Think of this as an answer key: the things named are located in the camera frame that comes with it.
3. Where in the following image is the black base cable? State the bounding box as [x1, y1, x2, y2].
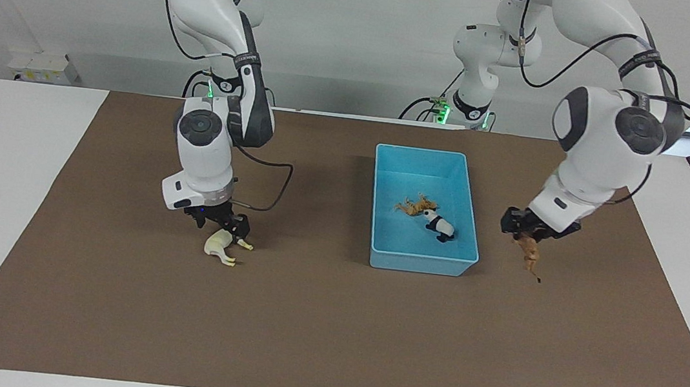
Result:
[398, 64, 465, 128]
[181, 67, 214, 101]

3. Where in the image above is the cream white horse toy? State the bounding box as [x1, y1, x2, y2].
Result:
[202, 226, 256, 269]

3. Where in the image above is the light blue plastic storage box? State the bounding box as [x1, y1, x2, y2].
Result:
[363, 143, 491, 281]

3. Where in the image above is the black left base cable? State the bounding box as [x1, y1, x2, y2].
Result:
[398, 64, 465, 128]

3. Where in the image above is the orange striped tiger toy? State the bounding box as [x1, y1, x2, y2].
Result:
[394, 190, 440, 220]

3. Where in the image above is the brown paper table mat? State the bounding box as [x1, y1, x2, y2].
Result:
[0, 76, 690, 387]

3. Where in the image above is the brown lion toy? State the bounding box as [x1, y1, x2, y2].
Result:
[507, 232, 547, 283]

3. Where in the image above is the black right base cable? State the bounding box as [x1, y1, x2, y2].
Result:
[181, 67, 214, 101]

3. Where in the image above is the white cardboard box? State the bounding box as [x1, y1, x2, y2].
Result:
[6, 48, 82, 88]

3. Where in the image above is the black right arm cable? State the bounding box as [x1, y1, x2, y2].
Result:
[116, 0, 314, 215]

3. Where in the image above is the black and white panda toy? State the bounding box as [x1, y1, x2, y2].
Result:
[420, 208, 460, 244]

